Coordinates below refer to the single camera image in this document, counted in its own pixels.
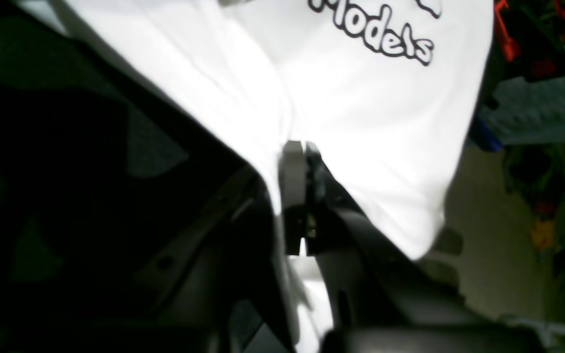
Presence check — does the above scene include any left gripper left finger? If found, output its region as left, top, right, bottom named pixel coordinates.
left=281, top=141, right=307, bottom=255

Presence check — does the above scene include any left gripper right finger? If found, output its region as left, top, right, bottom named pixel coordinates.
left=305, top=142, right=342, bottom=256

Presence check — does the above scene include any white printed t-shirt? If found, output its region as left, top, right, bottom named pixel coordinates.
left=14, top=0, right=493, bottom=353

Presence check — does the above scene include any black table cloth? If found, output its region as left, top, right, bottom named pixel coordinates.
left=0, top=0, right=283, bottom=353

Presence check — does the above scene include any red clamp far right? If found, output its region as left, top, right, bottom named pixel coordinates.
left=493, top=0, right=565, bottom=83

